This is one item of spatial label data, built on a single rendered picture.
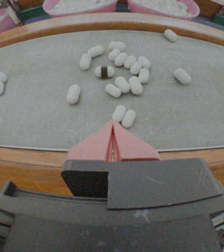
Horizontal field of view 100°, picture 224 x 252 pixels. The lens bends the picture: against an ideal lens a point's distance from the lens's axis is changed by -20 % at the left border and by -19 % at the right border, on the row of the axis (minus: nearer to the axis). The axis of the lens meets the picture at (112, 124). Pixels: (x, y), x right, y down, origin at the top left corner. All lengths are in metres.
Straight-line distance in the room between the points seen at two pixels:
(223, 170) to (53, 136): 0.31
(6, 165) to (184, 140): 0.32
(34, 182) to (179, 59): 0.38
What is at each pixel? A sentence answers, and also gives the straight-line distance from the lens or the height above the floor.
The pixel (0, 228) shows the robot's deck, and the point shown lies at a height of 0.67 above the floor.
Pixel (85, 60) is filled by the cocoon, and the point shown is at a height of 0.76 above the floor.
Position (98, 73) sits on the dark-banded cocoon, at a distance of 0.23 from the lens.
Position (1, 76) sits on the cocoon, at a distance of 0.36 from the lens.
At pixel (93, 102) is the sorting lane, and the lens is 0.22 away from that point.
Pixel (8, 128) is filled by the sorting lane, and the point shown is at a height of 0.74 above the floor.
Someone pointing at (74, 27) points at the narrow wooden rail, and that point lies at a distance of 0.37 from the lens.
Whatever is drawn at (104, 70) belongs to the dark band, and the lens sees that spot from 0.23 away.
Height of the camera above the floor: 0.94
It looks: 76 degrees down
